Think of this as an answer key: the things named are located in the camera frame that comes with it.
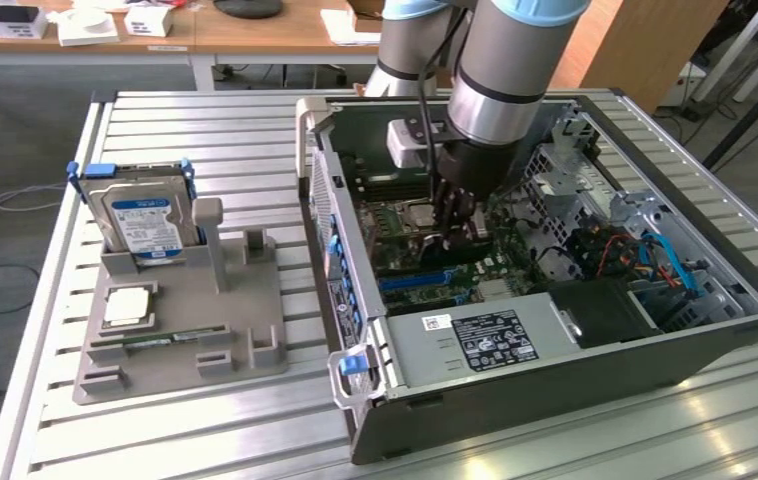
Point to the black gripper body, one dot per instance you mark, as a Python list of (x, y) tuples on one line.
[(479, 165)]

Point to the CPU with silver lid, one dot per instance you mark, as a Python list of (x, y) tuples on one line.
[(422, 215), (127, 306)]

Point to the grey power supply unit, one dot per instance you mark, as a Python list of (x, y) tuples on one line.
[(433, 350)]

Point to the hard disk in blue caddy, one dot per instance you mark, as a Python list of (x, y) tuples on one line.
[(142, 225)]

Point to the black plastic shroud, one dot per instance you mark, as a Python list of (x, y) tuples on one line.
[(599, 310)]

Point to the green motherboard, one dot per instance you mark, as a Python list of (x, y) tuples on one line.
[(506, 260)]

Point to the perforated metal disk bay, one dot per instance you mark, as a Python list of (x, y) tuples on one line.
[(566, 170)]

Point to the green RAM stick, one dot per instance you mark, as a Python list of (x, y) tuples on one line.
[(152, 341)]

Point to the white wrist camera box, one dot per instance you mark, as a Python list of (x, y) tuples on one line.
[(402, 145)]

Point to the white box with red dot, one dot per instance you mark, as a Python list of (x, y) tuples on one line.
[(686, 85)]

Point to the white box with black lid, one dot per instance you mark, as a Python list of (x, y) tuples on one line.
[(15, 22)]

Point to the blue expansion slot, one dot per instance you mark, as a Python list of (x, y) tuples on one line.
[(419, 282)]

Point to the wooden cabinet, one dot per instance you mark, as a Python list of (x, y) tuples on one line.
[(619, 50)]

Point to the white printed carton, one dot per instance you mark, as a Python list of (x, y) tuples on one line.
[(148, 22)]

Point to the silver chipset heatsink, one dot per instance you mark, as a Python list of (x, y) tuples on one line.
[(499, 291)]

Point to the white round device on box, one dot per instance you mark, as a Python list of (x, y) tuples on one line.
[(86, 27)]

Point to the black metal pole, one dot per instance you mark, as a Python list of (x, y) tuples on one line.
[(753, 112)]

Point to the brown cardboard box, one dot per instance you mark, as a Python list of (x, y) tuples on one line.
[(366, 7)]

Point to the metal CPU socket frame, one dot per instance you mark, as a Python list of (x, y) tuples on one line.
[(402, 220)]

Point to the graphics card with black cooler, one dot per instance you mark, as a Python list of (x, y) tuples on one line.
[(433, 252)]

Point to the black round object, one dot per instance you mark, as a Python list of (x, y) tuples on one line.
[(248, 7)]

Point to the blue case latch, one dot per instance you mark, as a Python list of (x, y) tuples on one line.
[(351, 364)]

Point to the blue card retainer clips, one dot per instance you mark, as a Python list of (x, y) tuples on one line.
[(334, 250)]

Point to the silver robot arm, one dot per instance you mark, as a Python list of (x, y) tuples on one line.
[(506, 75)]

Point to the grey parts rack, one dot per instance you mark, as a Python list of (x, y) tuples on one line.
[(246, 320)]

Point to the black open PC case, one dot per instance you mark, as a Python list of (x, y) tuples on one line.
[(519, 415)]

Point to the stack of white papers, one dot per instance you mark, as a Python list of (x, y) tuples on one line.
[(353, 30)]

